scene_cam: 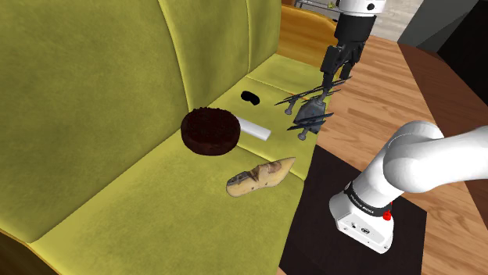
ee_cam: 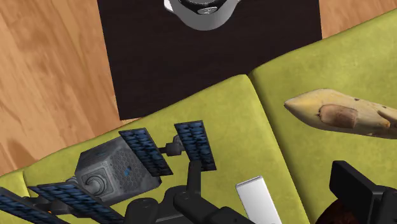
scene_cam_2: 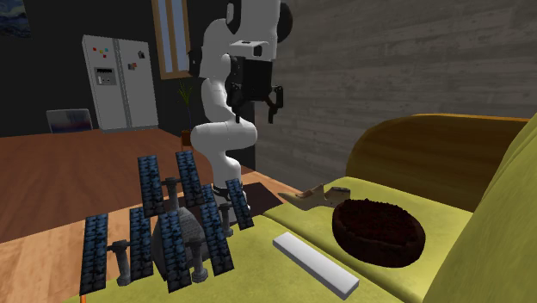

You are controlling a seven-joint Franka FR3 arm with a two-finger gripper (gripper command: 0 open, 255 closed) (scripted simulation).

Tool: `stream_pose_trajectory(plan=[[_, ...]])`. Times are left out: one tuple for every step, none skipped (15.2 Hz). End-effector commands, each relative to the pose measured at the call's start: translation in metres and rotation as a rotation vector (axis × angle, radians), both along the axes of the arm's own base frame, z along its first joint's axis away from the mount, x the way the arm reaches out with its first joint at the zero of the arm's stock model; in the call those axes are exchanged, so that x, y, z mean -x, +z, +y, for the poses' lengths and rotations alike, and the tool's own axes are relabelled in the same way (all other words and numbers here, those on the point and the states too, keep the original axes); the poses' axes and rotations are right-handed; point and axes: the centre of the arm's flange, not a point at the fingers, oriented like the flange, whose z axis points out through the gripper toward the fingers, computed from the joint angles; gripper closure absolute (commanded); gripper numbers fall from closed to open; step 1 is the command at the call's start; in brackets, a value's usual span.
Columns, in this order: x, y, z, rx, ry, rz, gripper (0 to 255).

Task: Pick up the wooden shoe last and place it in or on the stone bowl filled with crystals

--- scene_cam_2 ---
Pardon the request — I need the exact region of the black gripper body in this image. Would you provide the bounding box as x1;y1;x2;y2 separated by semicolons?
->
228;54;276;103

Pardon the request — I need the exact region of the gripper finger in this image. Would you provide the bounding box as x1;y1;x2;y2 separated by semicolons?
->
262;84;285;125
225;82;245;125

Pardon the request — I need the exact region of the green potted plant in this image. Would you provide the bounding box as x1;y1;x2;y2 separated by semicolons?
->
177;78;196;148

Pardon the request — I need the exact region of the wooden framed window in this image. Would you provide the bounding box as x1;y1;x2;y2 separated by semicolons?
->
151;0;192;81

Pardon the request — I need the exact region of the white double-door fridge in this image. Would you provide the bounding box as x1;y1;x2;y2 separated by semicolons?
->
81;34;160;134

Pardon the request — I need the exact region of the satellite model with blue panels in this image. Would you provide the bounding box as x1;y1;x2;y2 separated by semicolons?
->
78;150;256;297

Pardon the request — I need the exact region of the grey rounded panel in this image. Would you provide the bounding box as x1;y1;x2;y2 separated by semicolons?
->
45;108;95;135

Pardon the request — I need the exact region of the dark brown round basket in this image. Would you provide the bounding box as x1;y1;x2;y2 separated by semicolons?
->
331;198;427;269

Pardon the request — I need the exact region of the white flat bar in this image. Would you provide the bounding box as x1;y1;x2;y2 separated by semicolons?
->
272;231;361;301

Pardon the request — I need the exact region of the yellow-green sofa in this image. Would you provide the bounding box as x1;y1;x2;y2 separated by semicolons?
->
62;112;537;303

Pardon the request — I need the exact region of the dark blue wall picture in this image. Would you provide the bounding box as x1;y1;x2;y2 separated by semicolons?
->
0;0;33;40

